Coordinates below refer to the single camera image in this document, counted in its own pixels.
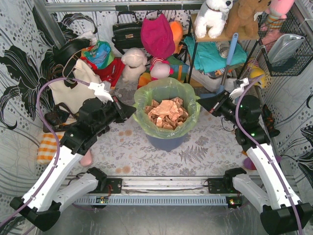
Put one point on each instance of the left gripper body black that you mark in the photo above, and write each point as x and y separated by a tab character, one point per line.
120	108

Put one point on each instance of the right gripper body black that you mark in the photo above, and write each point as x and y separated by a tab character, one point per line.
215	105

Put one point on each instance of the green trash bag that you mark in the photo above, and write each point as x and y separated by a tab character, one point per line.
166	89

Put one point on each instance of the blue trash bin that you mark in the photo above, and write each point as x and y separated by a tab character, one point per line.
166	144

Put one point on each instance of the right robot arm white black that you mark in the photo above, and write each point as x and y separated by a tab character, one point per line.
280	208

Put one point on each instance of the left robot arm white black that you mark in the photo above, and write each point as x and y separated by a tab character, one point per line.
71	148

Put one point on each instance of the rainbow striped bag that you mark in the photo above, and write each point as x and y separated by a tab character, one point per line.
180	71

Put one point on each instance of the magenta cloth bag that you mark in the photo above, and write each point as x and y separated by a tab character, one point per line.
157	37

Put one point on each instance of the left white sneaker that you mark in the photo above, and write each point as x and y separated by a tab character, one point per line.
211	84

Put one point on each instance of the white sneaker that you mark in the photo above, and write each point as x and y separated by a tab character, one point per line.
229	81
211	84

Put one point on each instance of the black orange toy figure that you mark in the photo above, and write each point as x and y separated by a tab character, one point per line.
269	122

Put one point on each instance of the graphic print shirt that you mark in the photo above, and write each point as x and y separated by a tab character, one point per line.
216	73

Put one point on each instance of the right white sneaker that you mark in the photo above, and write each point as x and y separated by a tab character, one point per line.
229	81

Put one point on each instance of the yellow duck plush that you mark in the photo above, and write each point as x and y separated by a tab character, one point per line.
254	72

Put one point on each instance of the pink rolled cloth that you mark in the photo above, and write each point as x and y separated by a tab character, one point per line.
87	159

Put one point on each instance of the teal folded cloth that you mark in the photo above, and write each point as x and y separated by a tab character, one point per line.
208	59

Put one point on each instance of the white sheep plush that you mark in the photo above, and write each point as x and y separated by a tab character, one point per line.
135	64

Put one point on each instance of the purple striped sock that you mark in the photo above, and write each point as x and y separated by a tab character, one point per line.
252	162

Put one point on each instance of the pink white plush doll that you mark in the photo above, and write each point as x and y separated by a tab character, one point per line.
160	68

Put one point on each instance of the orange checkered towel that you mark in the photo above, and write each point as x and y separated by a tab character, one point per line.
47	149

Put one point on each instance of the colourful printed cloth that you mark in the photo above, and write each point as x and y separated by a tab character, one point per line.
99	56

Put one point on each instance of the black metal wooden shelf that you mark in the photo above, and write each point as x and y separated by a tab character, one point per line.
222	38

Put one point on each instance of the silver foil pouch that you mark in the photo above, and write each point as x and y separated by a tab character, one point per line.
285	47

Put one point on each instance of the black hat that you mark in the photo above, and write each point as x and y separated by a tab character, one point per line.
62	55

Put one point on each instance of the black leather handbag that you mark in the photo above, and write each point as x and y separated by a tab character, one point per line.
127	35

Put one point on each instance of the orange plush toy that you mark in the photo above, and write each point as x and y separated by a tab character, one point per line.
177	31

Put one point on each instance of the white dog plush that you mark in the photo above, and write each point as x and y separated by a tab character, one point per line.
211	18

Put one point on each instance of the brown teddy bear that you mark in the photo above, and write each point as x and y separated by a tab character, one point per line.
242	14

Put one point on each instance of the pink plush toy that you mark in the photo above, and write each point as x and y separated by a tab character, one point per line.
276	14

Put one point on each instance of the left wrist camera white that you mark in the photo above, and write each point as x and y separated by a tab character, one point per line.
101	91

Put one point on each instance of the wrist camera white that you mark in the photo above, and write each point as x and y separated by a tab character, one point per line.
239	88
101	91

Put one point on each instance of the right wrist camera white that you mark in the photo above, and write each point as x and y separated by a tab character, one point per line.
239	88

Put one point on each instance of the black wire basket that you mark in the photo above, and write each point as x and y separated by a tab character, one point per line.
303	56

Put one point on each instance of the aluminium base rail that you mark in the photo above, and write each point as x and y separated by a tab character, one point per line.
161	186

